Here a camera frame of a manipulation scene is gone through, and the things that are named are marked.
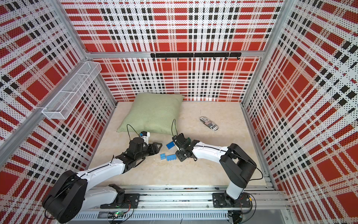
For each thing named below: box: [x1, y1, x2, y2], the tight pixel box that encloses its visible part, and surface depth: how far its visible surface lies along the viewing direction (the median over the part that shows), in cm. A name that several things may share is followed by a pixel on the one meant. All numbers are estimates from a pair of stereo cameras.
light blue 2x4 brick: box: [166, 154, 178, 161], surface depth 90 cm
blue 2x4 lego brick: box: [165, 140, 176, 150], surface depth 97 cm
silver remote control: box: [199, 116, 220, 132], surface depth 106 cm
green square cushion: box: [116, 92, 185, 136], surface depth 98 cm
